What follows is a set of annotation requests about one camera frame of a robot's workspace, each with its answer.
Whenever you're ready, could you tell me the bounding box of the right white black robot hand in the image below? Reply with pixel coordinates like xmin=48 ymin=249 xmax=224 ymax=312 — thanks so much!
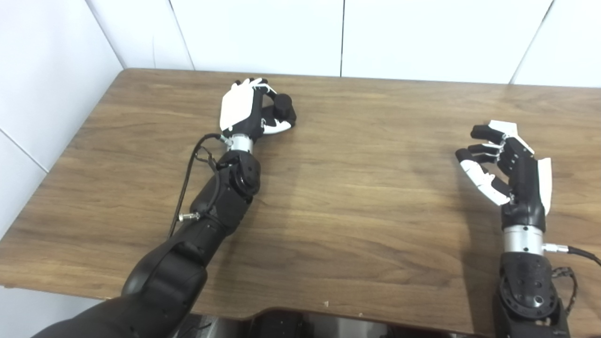
xmin=455 ymin=122 xmax=553 ymax=256

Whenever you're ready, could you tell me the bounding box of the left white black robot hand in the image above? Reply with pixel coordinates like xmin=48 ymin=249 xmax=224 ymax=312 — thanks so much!
xmin=219 ymin=77 xmax=293 ymax=154

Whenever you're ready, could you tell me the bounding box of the black peg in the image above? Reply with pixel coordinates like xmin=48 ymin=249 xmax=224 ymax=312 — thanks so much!
xmin=261 ymin=94 xmax=297 ymax=130

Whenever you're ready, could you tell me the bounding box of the glossy black robot torso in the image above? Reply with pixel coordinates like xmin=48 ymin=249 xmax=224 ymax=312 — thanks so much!
xmin=178 ymin=307 xmax=475 ymax=338

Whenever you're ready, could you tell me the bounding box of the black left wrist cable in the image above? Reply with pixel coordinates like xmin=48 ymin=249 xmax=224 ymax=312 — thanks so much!
xmin=168 ymin=133 xmax=231 ymax=238

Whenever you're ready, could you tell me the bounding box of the thin left arm wire bundle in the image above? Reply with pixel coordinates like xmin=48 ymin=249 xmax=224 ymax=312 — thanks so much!
xmin=195 ymin=146 xmax=221 ymax=207

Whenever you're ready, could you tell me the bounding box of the thin arm wire bundle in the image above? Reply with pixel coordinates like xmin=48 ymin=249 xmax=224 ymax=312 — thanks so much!
xmin=552 ymin=267 xmax=578 ymax=315
xmin=195 ymin=146 xmax=221 ymax=207

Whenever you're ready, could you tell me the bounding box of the thin right arm wire bundle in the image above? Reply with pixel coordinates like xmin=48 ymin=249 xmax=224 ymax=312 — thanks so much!
xmin=552 ymin=267 xmax=578 ymax=315

